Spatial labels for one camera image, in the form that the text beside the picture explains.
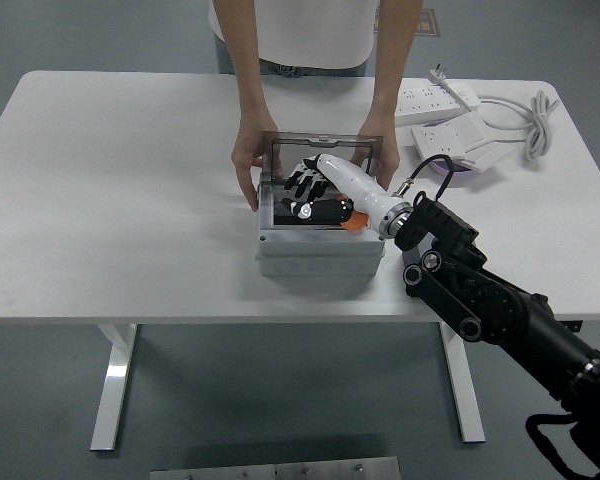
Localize person's left hand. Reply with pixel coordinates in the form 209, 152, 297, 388
349, 114, 400, 194

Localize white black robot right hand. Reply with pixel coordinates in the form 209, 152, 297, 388
280, 152, 400, 230

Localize person's right hand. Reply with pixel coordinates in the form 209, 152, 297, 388
230, 112, 285, 212

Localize orange cylinder battery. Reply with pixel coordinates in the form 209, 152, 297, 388
339, 195, 370, 232

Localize transparent hinged box lid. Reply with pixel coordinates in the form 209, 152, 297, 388
259, 130, 385, 189

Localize grey plastic electrical box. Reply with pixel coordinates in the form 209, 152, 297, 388
254, 179, 386, 279

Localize white square socket panel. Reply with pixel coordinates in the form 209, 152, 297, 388
410, 122, 487, 162

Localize long white power strip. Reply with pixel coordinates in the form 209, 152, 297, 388
393, 83, 481, 129

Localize purple round disc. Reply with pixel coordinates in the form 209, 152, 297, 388
423, 120, 475, 177

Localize white power plug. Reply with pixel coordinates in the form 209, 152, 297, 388
426, 63, 469, 106

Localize person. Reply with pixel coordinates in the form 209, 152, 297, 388
207, 0, 381, 79

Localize brown floor sign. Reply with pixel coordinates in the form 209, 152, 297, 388
413, 7, 440, 37

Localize white table leg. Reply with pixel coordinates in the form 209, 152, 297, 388
89, 323, 140, 453
439, 322, 487, 444

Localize white coiled power cord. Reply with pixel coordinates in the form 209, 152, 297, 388
472, 89, 561, 164

